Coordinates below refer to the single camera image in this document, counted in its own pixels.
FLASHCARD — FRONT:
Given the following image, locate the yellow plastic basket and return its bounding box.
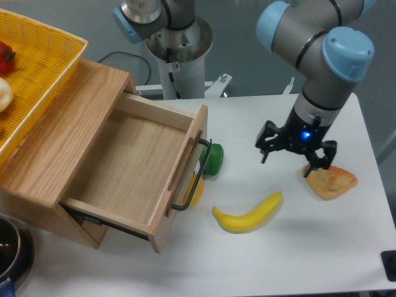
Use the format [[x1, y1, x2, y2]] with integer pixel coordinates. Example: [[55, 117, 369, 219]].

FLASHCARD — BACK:
[[1, 9, 88, 162]]

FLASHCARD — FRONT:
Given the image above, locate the wooden top drawer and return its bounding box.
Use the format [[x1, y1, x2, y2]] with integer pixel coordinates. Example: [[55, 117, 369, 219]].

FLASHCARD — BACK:
[[61, 93, 210, 252]]

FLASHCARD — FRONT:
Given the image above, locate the wooden drawer cabinet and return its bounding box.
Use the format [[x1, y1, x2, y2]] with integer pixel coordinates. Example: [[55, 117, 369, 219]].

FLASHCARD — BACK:
[[1, 59, 136, 248]]

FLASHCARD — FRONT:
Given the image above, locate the white metal bracket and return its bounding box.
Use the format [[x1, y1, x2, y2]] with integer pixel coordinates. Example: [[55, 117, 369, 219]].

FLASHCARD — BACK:
[[282, 77, 295, 95]]

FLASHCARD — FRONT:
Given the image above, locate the black corner object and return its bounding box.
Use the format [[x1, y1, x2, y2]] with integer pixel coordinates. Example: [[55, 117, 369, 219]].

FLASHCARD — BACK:
[[381, 250, 396, 282]]

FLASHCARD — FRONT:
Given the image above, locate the black cable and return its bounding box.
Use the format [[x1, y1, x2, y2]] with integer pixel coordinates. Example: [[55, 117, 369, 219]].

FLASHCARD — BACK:
[[97, 51, 152, 87]]

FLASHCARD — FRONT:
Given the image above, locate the white toy vegetable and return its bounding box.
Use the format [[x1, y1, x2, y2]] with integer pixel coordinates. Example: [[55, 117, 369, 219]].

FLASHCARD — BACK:
[[0, 78, 14, 112]]

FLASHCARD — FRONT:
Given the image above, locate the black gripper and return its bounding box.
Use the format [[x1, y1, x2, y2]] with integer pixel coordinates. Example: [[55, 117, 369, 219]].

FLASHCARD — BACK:
[[255, 110, 337, 178]]

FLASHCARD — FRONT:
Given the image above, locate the dark metal pot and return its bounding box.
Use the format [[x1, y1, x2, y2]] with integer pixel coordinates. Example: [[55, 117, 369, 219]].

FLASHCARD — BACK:
[[1, 216, 35, 296]]

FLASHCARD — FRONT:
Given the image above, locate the green toy bell pepper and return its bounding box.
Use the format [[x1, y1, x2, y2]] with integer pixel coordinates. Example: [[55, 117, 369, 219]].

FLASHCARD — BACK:
[[202, 143, 224, 176]]

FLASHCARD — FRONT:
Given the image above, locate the yellow toy bell pepper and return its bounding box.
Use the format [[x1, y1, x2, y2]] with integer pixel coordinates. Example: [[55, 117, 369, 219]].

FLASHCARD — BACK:
[[183, 173, 205, 207]]

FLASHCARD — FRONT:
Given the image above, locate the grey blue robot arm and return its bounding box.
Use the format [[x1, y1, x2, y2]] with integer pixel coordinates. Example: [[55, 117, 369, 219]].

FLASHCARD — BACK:
[[113, 1, 374, 174]]

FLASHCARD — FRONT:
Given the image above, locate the yellow toy banana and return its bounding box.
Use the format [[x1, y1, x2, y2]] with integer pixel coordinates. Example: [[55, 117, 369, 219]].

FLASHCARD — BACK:
[[212, 192, 283, 233]]

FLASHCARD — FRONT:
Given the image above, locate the toy bread pastry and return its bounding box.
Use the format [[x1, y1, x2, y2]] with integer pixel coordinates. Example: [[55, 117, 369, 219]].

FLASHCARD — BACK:
[[301, 165, 358, 200]]

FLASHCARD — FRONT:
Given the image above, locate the red toy pepper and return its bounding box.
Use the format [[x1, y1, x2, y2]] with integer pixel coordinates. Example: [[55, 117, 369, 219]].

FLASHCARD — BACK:
[[0, 41, 16, 73]]

